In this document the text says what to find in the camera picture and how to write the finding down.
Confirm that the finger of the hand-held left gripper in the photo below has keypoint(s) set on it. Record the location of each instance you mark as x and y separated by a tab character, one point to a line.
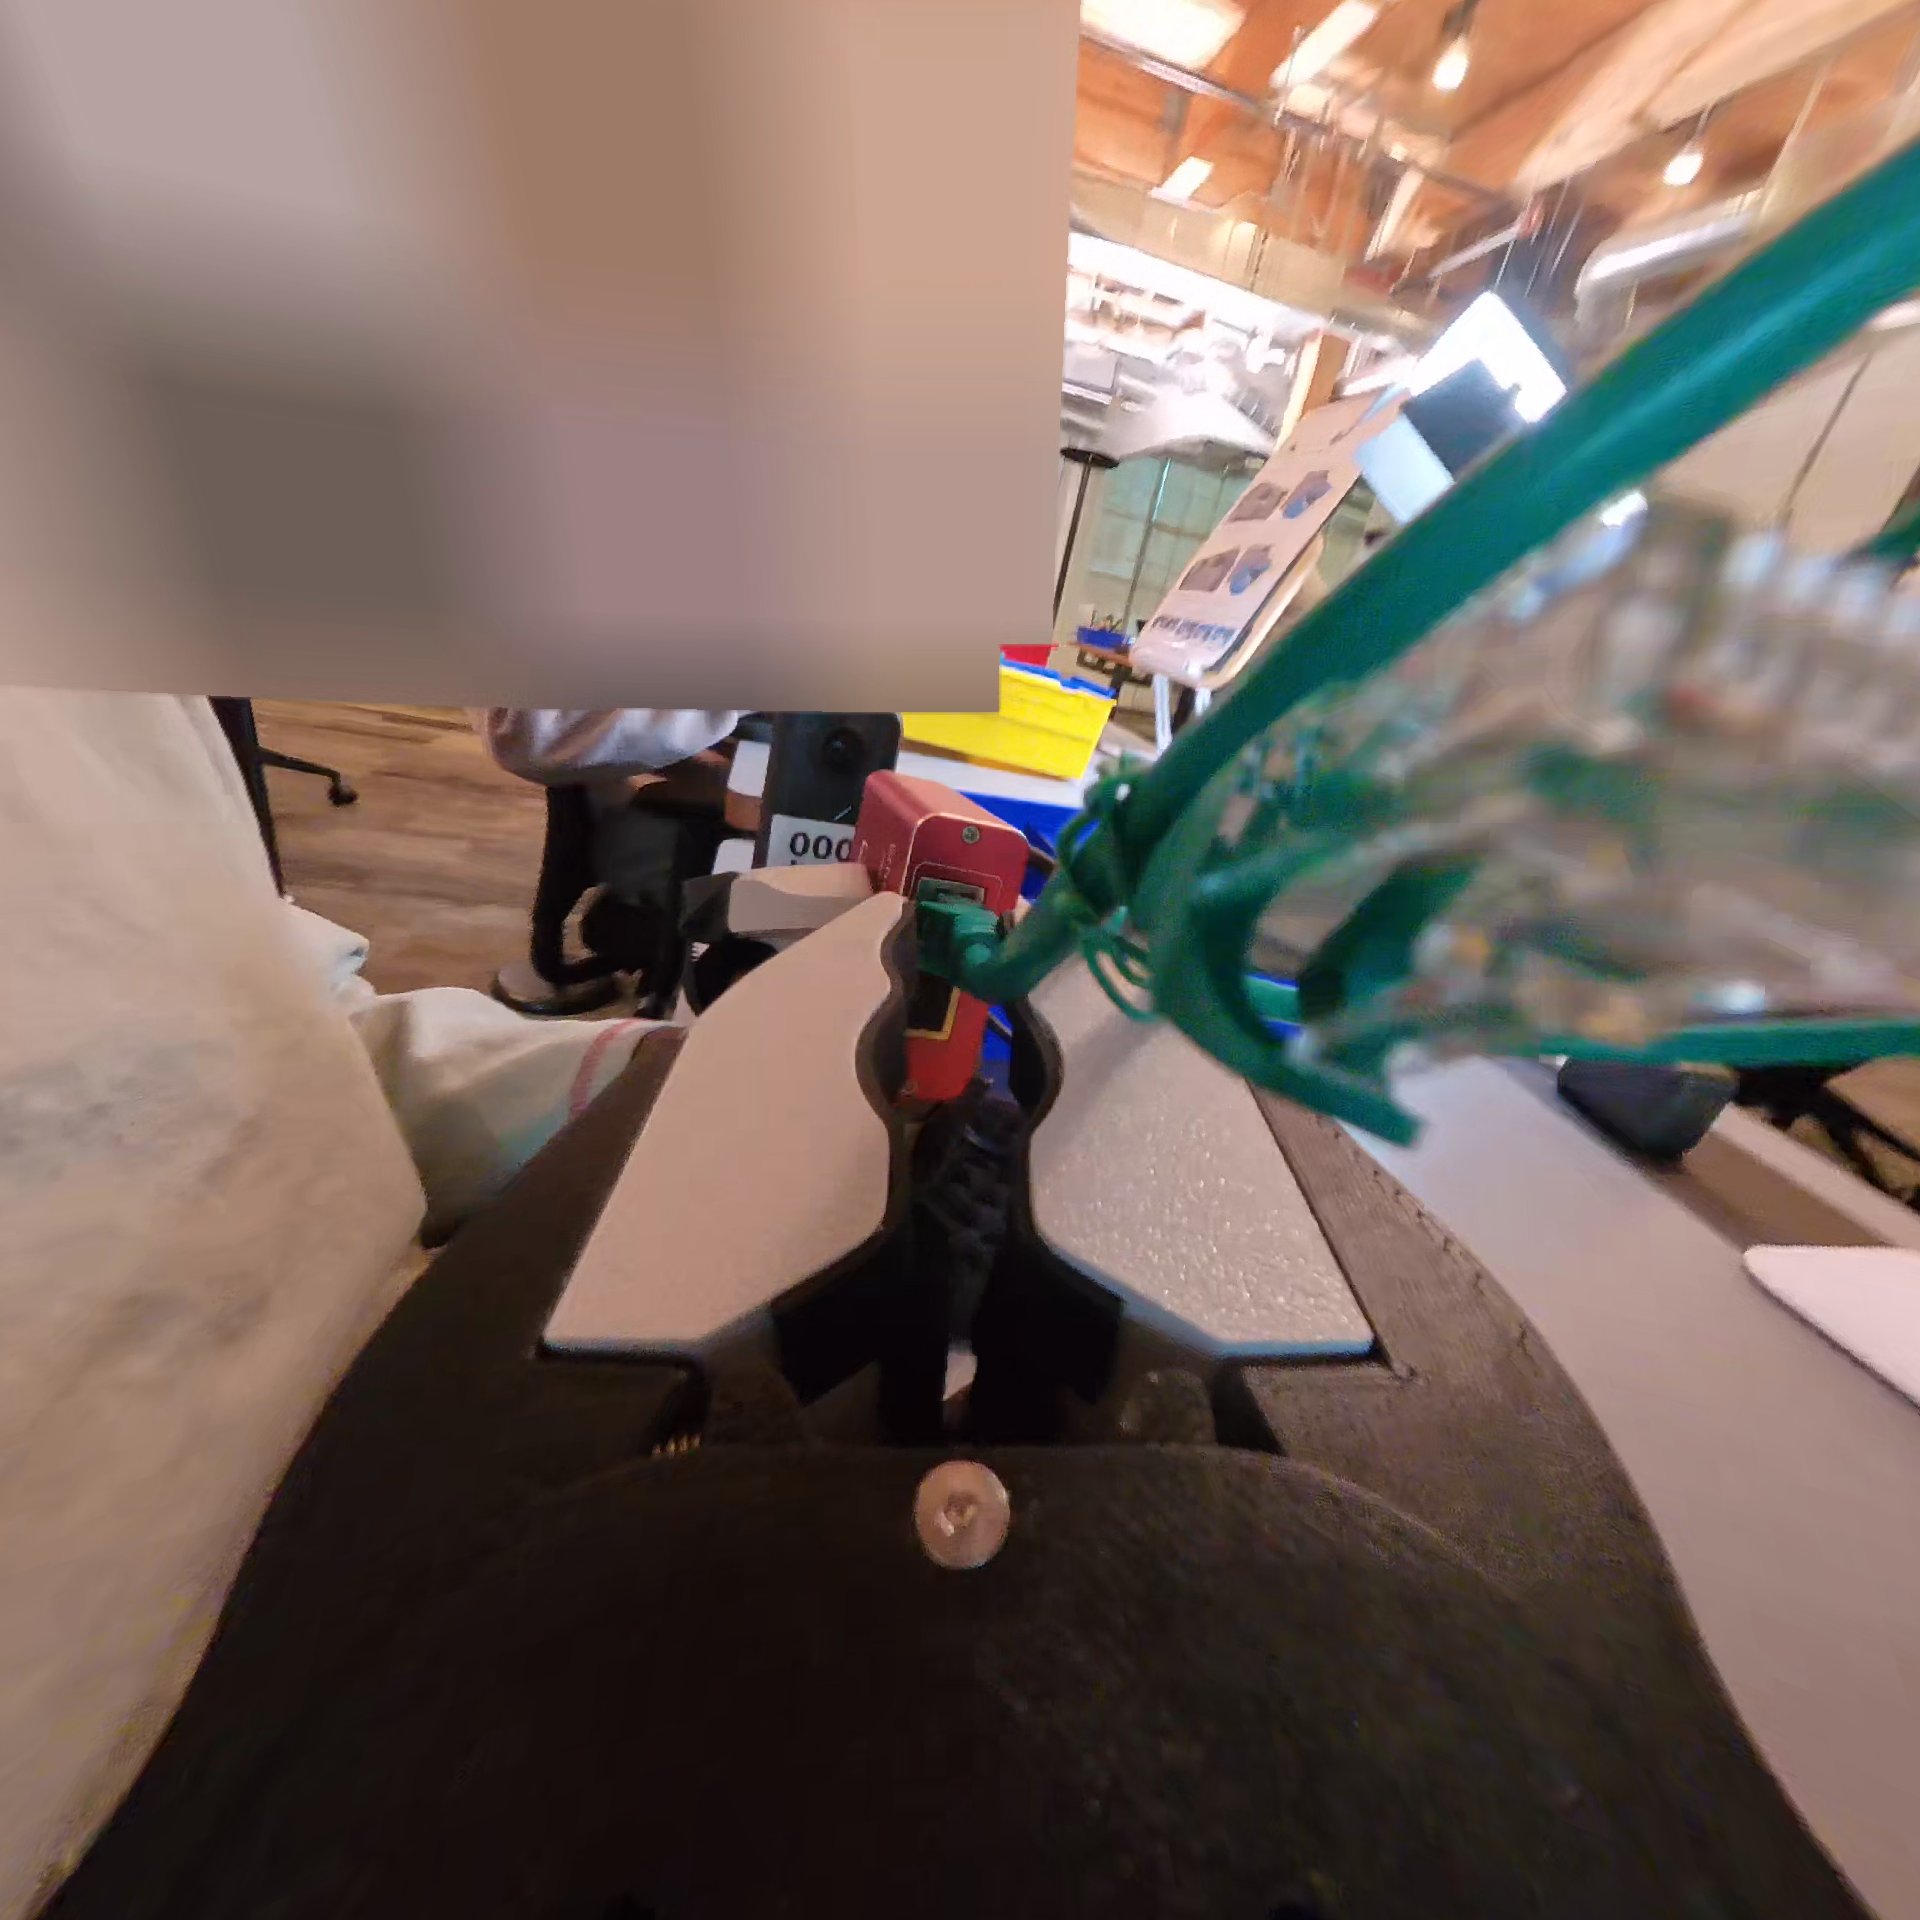
796	899

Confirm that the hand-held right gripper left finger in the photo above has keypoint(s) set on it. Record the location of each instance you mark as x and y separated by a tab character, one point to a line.
735	1139

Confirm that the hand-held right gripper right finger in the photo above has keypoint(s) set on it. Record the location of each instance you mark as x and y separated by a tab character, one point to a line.
1184	1182

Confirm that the red port adapter box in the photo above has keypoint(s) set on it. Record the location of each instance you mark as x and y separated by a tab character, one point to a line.
940	848

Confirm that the blue bin with divider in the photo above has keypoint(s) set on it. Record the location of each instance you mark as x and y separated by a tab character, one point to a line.
1017	811

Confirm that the small yellow bin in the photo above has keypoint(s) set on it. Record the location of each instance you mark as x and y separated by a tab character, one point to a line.
1027	718

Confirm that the red bin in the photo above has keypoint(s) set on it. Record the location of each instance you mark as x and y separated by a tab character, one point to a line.
1027	655

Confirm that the black floor lamp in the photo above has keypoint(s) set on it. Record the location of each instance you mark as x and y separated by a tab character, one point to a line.
1084	457

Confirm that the black power brick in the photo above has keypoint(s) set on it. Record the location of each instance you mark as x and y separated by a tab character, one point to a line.
1644	1107

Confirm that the white poster board stand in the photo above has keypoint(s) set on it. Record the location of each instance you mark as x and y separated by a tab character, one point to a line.
1258	554

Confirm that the black office chair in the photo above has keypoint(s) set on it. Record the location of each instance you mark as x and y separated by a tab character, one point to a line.
312	758

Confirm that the white paper sheet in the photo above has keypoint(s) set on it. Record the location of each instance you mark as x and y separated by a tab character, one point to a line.
1848	1313

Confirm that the studio light panel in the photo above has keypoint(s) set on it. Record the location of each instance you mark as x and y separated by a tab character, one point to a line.
1480	382

